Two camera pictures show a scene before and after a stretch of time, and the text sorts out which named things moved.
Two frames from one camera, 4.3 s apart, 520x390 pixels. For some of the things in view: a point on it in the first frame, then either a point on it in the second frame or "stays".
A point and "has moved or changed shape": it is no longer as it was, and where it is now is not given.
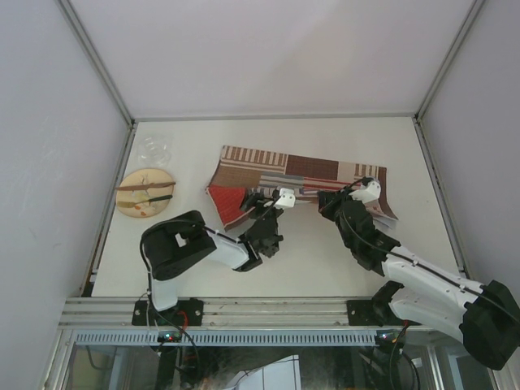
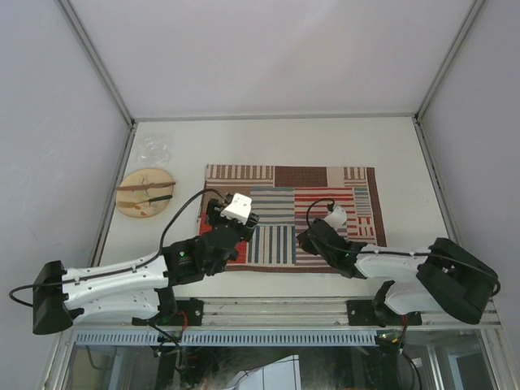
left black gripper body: x=259 y=203 → x=214 y=216
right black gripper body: x=331 y=210 → x=307 y=244
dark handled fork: x=156 y=199 stays
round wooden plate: x=143 y=177 stays
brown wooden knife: x=149 y=185 stays
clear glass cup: x=154 y=150 stays
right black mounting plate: x=361 y=313 stays
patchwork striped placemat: x=241 y=171 has moved or changed shape
